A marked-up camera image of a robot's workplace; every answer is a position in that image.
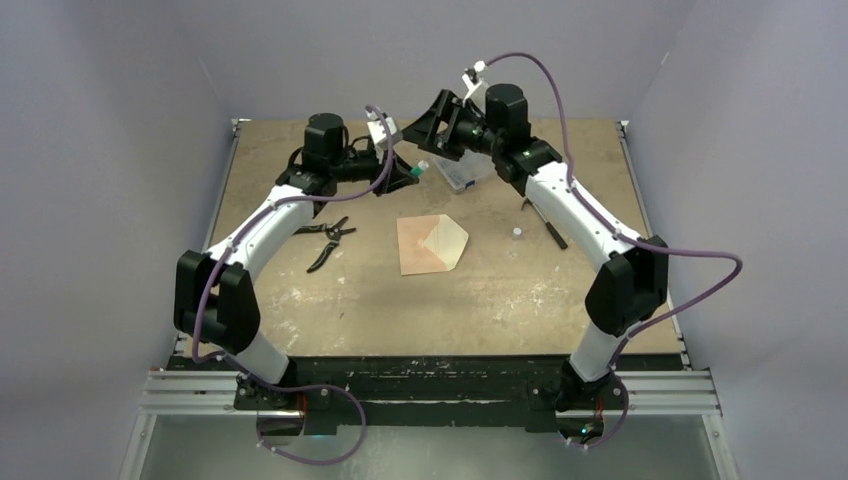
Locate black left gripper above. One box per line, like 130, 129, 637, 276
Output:
330, 145, 419, 198

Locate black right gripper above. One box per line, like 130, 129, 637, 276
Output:
401, 89, 504, 162

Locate green and white marker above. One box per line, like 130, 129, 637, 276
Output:
410, 160, 430, 179

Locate pink and cream envelope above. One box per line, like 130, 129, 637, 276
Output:
396, 214, 469, 276

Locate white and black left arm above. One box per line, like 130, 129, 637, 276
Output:
173, 106, 418, 409

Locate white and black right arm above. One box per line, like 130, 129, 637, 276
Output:
402, 83, 669, 411

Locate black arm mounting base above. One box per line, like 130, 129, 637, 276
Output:
165, 354, 684, 435

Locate clear plastic organizer box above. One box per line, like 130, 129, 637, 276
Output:
433, 150, 495, 194

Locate black pruning shears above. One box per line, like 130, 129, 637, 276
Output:
294, 216, 356, 274

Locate small black hammer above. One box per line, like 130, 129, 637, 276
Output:
520, 198, 568, 250

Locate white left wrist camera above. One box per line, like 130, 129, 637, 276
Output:
367, 112, 403, 162

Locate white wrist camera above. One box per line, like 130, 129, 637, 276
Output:
367, 112, 403, 162
462, 60, 489, 111

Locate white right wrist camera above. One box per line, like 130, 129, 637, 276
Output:
462, 60, 489, 111

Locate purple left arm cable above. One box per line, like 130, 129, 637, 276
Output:
190, 102, 397, 467

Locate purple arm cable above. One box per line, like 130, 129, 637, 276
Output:
190, 102, 397, 467
483, 51, 745, 452

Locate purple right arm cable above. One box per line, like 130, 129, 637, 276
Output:
483, 51, 745, 452

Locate aluminium extrusion frame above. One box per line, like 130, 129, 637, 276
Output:
117, 119, 740, 480

